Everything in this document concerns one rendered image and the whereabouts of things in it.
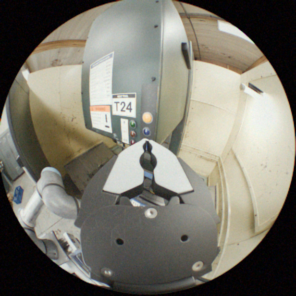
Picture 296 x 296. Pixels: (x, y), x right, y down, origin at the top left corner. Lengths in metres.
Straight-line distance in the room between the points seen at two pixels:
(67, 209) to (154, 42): 0.54
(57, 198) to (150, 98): 0.41
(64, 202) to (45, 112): 1.19
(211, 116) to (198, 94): 0.32
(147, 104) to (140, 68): 0.10
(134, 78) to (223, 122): 1.21
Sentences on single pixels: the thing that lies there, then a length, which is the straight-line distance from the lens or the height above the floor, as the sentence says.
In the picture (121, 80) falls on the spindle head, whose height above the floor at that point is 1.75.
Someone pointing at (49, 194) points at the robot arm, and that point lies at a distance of 0.37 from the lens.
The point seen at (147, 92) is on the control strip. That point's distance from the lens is 0.23.
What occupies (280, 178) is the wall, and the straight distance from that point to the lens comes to 0.66.
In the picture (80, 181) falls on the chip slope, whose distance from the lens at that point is 1.46.
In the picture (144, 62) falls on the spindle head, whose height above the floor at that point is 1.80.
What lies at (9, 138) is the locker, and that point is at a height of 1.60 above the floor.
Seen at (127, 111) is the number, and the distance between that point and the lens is 0.28.
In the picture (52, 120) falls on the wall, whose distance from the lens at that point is 1.41.
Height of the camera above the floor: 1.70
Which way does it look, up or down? 32 degrees down
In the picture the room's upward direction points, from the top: 3 degrees clockwise
